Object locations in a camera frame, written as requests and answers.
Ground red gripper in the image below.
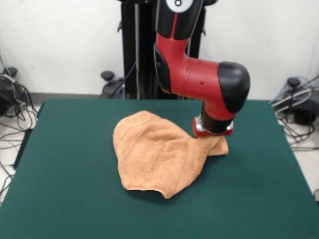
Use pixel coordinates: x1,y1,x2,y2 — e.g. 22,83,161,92
192,116,235,139

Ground peach terry towel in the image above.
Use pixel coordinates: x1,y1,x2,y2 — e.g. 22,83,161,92
112,111,229,200

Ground dark green table cloth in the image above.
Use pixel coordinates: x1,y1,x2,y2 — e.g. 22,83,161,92
0,99,319,239

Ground long blue cable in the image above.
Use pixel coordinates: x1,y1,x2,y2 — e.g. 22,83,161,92
270,74,319,105

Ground black cable tangle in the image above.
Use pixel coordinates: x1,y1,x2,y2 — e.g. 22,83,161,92
274,109,319,151
0,82,38,200

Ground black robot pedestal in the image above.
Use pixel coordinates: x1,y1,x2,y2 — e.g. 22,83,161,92
117,0,217,100

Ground black pedestal leg with knob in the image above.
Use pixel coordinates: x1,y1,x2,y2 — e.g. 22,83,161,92
274,77,319,125
99,71,126,100
0,66,18,117

